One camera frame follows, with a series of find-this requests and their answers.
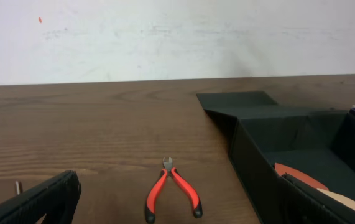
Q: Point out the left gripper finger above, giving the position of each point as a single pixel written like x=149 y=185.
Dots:
x=53 y=201

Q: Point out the orange scraper wooden handle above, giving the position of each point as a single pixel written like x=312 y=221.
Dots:
x=286 y=170

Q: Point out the dark green open box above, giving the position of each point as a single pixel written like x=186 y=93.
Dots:
x=318 y=142

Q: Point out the red handled cutting pliers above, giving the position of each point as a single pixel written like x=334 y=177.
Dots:
x=170 y=185

